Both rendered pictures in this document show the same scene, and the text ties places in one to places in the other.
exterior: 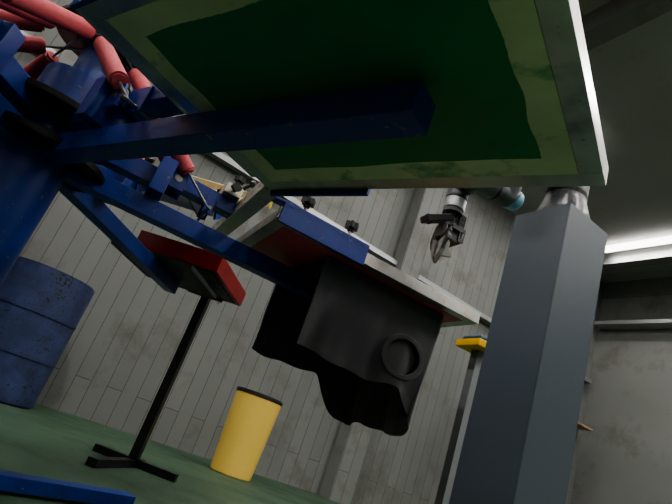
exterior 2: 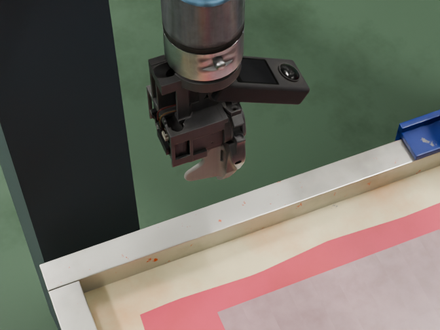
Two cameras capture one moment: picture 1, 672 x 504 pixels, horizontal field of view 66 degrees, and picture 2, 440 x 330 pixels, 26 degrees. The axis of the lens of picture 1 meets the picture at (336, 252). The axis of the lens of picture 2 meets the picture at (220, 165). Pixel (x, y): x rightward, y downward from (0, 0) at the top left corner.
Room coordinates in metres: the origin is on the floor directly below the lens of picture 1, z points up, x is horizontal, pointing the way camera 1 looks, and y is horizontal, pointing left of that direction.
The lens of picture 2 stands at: (2.21, -0.34, 1.99)
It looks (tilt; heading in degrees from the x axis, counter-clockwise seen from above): 56 degrees down; 179
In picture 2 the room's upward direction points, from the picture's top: straight up
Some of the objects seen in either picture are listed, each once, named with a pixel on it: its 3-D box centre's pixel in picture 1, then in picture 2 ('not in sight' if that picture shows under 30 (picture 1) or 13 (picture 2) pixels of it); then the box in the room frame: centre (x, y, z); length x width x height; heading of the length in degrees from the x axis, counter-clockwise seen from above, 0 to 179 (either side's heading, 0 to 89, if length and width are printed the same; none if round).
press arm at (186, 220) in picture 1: (228, 248); not in sight; (1.64, 0.34, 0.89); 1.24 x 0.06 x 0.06; 111
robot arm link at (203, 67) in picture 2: (454, 206); (205, 42); (1.61, -0.34, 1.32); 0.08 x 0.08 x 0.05
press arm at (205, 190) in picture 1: (208, 198); not in sight; (1.59, 0.46, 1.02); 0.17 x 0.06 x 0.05; 111
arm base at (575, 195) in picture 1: (563, 209); not in sight; (1.29, -0.58, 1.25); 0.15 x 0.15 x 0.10
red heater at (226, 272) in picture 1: (195, 271); not in sight; (2.82, 0.70, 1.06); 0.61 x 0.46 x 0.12; 171
